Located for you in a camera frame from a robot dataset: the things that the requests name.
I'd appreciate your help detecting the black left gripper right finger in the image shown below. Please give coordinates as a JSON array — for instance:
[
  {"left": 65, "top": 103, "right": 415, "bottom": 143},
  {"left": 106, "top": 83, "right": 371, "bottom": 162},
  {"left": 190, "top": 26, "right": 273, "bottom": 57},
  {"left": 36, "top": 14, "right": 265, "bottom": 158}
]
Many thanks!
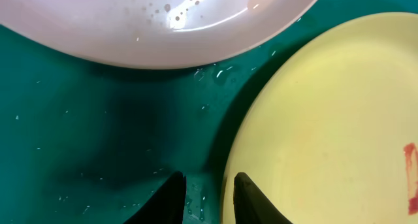
[{"left": 233, "top": 172, "right": 292, "bottom": 224}]

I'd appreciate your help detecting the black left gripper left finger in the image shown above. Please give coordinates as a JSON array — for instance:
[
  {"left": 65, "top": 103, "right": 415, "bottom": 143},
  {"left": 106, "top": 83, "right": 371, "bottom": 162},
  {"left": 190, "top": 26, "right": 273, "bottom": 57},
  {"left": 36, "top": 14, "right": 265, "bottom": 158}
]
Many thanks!
[{"left": 124, "top": 171, "right": 186, "bottom": 224}]

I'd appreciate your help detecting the yellow plate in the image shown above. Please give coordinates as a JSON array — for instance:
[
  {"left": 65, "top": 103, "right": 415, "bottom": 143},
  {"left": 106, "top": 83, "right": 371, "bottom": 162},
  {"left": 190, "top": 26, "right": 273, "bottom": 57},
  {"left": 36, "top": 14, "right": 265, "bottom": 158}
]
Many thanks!
[{"left": 221, "top": 12, "right": 417, "bottom": 223}]

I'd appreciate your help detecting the white plate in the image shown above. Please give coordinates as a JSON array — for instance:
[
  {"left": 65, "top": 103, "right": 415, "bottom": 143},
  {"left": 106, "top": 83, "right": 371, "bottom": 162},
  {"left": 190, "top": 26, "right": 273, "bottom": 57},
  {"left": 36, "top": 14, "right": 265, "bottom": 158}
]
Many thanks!
[{"left": 1, "top": 0, "right": 318, "bottom": 69}]

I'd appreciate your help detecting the teal plastic tray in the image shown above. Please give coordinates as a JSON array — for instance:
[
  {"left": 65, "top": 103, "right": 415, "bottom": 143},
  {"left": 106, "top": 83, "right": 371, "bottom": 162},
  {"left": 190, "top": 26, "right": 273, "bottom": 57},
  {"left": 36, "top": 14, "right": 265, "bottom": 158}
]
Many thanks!
[{"left": 1, "top": 0, "right": 417, "bottom": 223}]

